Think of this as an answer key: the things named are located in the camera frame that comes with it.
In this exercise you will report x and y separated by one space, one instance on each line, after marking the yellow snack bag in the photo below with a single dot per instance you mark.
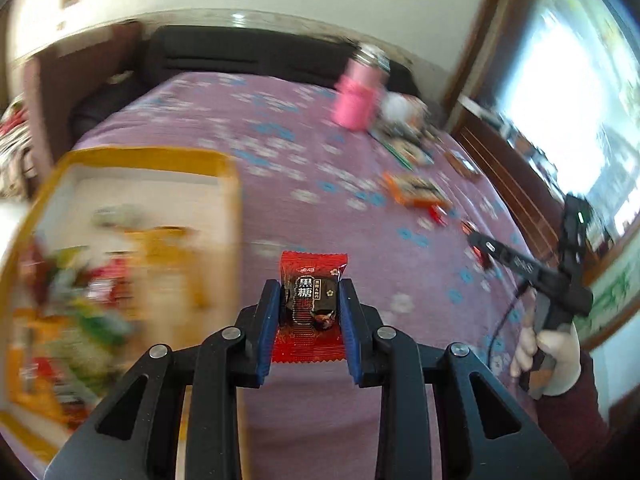
165 260

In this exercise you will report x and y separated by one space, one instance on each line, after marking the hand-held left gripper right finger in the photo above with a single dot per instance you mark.
350 332

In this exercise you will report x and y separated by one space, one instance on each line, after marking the orange snack packet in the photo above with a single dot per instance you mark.
415 190

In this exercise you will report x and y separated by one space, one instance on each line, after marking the person's right forearm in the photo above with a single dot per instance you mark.
570 420

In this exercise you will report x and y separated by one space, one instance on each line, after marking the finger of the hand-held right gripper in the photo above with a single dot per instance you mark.
505 257

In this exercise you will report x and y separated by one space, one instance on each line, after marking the brown wooden furniture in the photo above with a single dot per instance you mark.
45 110

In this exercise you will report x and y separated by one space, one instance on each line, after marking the yellow-taped cardboard box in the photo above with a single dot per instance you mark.
150 195

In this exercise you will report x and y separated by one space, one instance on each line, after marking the red and white patterned cloth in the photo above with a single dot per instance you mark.
12 150

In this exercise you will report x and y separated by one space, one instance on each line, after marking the green-edged flat packet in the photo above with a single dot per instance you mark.
405 150

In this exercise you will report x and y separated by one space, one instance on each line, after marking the small red candy packet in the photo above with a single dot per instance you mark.
481 256
432 216
470 227

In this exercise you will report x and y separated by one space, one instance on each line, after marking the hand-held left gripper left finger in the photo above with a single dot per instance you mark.
267 332

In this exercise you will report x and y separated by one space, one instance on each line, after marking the white round cup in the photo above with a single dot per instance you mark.
402 109

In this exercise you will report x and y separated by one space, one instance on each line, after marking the pink knitted-sleeve bottle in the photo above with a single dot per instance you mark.
357 95

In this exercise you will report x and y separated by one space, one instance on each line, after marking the wooden window cabinet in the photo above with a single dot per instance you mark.
500 160

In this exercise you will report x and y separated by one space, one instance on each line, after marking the person's right hand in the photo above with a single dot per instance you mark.
562 355

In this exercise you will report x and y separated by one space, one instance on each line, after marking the red and black candy packet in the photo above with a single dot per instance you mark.
310 305

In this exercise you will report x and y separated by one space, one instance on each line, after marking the small wooden item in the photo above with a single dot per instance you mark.
462 162

